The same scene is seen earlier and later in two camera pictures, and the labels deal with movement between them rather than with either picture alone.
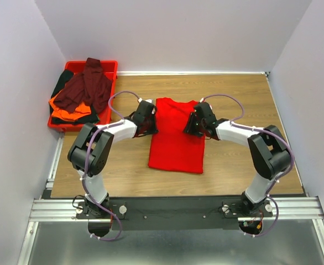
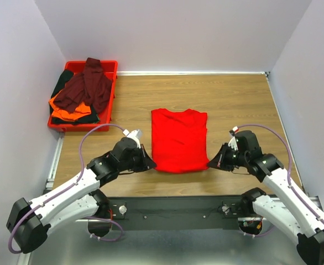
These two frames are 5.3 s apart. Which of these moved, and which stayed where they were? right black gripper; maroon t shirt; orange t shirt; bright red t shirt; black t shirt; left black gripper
Moved: bright red t shirt; right black gripper; left black gripper
Stayed: orange t shirt; black t shirt; maroon t shirt
